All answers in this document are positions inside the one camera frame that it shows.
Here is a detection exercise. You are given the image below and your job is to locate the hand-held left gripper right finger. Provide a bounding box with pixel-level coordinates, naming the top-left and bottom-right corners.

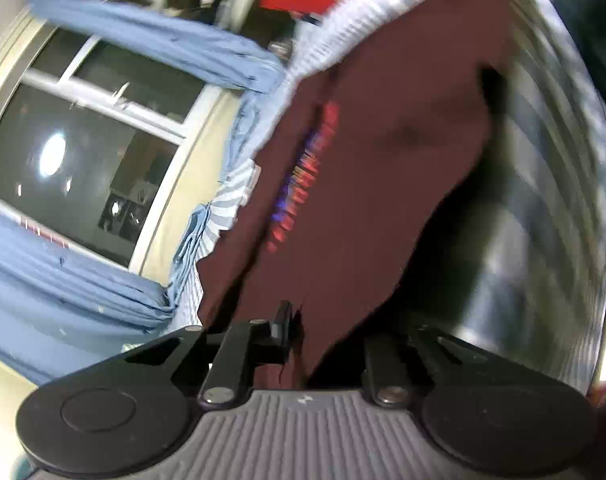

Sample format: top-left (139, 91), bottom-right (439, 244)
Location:
top-left (360, 326), bottom-right (490, 408)

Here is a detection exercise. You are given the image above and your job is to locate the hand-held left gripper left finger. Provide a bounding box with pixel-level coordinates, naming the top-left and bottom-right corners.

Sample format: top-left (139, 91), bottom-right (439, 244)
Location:
top-left (125, 300), bottom-right (294, 408)

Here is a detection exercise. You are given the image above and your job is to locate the maroon printed sweatshirt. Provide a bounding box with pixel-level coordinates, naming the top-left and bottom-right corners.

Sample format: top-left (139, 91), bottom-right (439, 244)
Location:
top-left (197, 0), bottom-right (521, 392)

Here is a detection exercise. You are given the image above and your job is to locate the blue star curtain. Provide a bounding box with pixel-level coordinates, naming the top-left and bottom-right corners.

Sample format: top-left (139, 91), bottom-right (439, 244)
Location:
top-left (29, 0), bottom-right (290, 95)
top-left (0, 195), bottom-right (180, 387)

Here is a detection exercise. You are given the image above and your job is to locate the blue checked bed sheet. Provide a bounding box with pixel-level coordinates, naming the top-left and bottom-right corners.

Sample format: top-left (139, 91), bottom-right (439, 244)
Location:
top-left (173, 0), bottom-right (606, 391)

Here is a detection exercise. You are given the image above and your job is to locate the white framed window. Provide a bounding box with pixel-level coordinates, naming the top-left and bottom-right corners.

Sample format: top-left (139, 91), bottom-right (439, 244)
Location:
top-left (0, 22), bottom-right (224, 273)

